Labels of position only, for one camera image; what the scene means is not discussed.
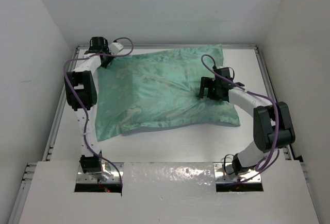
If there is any light blue pillowcase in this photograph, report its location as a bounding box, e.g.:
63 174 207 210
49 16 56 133
95 44 240 142

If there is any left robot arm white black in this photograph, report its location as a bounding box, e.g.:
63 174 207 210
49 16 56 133
64 37 110 175

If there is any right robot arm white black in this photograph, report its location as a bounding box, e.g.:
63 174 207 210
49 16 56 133
198 67 295 176

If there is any white front cover board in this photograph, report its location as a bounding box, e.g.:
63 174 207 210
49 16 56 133
20 161 318 223

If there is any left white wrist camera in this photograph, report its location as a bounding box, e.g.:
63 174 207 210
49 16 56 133
109 42 124 55

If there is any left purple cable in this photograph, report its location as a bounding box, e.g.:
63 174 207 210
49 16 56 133
63 37 134 191

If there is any purple cable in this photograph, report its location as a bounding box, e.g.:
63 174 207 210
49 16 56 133
201 55 281 183
63 37 134 191

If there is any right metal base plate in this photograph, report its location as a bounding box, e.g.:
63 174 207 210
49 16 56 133
213 162 262 184

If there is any metal base plate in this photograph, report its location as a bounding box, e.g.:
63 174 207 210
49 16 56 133
76 162 124 184
213 162 262 184

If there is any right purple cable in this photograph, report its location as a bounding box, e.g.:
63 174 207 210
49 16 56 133
201 55 281 183

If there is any aluminium table frame rail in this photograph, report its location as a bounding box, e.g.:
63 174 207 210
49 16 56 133
10 45 318 223

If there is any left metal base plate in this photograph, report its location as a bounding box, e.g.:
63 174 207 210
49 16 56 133
76 162 124 184

